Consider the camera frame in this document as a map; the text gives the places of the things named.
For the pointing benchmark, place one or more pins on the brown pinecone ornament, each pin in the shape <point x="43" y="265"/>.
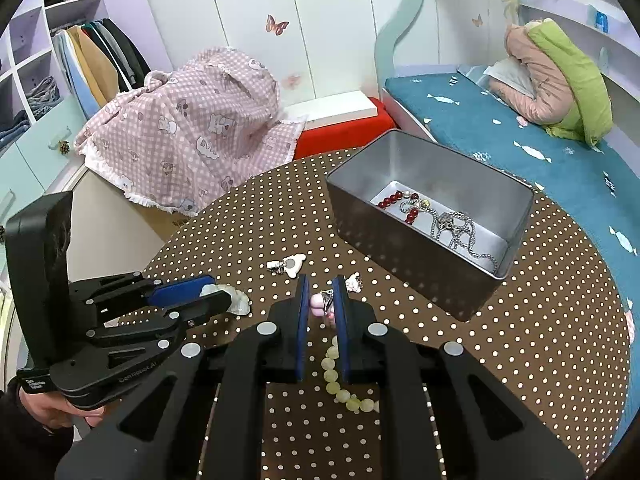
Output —
<point x="65" y="147"/>

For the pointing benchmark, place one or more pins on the red storage stool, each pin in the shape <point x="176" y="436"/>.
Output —
<point x="340" y="137"/>

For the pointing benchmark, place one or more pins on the folded blue jeans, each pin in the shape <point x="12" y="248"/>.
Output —
<point x="12" y="130"/>

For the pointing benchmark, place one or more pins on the brown polka-dot round table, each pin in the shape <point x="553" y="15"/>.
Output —
<point x="500" y="360"/>

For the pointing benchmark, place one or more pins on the pink butterfly sticker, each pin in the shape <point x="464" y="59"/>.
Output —
<point x="277" y="25"/>

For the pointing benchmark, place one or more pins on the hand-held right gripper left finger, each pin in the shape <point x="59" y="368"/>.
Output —
<point x="301" y="320"/>

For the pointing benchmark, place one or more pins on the small blue box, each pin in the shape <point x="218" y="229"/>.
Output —
<point x="601" y="21"/>

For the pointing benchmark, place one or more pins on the grey-green hanging garment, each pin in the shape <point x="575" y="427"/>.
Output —
<point x="107" y="45"/>

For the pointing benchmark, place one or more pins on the blue candy print bedsheet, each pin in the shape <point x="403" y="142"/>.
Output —
<point x="475" y="120"/>

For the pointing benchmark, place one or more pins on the light blue hanging garment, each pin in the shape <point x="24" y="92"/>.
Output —
<point x="75" y="75"/>

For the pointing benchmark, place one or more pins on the purple open shelf unit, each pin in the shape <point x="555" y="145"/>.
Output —
<point x="30" y="40"/>

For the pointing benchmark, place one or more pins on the teal bunk bed frame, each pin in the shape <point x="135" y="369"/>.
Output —
<point x="415" y="15"/>

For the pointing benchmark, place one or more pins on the mustard hanging garment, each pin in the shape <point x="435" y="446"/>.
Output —
<point x="92" y="65"/>

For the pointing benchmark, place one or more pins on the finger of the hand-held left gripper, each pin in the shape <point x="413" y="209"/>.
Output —
<point x="180" y="290"/>
<point x="210" y="305"/>

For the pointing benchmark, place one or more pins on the white bear hair clip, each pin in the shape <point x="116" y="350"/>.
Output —
<point x="356" y="282"/>

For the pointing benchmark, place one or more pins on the white flat box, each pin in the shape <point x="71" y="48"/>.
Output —
<point x="330" y="110"/>

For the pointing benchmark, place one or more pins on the light blue pillow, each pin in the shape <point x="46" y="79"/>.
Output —
<point x="472" y="72"/>

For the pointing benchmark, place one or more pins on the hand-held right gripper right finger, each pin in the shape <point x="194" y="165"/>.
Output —
<point x="340" y="325"/>

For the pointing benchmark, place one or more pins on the silver metal tin box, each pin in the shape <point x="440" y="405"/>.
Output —
<point x="390" y="230"/>

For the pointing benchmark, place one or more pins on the grey folded clothes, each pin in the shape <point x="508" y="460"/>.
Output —
<point x="42" y="97"/>

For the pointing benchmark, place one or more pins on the person's left forearm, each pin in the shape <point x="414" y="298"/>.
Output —
<point x="30" y="450"/>

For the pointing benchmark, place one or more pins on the pink checked bear blanket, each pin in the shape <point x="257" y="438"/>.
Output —
<point x="190" y="125"/>

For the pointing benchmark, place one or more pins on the green padded jacket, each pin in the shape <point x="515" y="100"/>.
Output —
<point x="580" y="80"/>

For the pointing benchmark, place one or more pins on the white drawer cabinet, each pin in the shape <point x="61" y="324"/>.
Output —
<point x="110" y="230"/>

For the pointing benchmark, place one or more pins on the white pillow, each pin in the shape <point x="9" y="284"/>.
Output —
<point x="510" y="77"/>

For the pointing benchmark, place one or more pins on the black hanging garment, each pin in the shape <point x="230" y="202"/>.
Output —
<point x="132" y="57"/>

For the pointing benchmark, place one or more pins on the person's left hand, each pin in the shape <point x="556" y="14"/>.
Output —
<point x="47" y="410"/>

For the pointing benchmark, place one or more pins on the white wardrobe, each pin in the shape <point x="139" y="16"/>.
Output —
<point x="220" y="5"/>

